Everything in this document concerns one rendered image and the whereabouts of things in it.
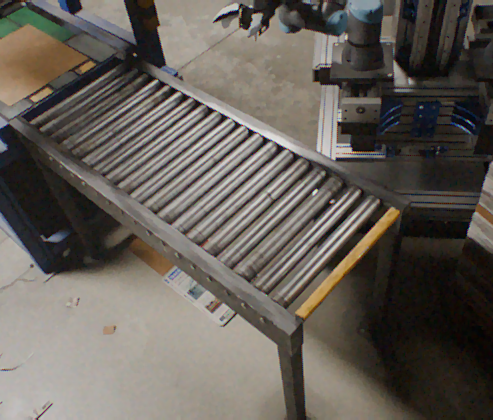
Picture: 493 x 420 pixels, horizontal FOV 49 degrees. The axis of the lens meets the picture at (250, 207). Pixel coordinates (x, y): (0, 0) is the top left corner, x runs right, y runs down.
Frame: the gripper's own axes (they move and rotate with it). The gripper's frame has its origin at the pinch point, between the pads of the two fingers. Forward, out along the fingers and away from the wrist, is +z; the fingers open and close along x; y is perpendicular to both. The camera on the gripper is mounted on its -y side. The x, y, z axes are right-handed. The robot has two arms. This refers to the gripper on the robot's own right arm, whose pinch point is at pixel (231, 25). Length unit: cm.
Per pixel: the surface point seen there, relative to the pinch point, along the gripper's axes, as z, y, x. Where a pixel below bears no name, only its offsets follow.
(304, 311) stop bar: 44, 35, -52
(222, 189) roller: 19.7, 43.0, -9.4
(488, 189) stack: -24, 41, -77
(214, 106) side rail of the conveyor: -11, 46, 16
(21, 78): 10, 57, 96
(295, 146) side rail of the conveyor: -6.8, 41.4, -19.6
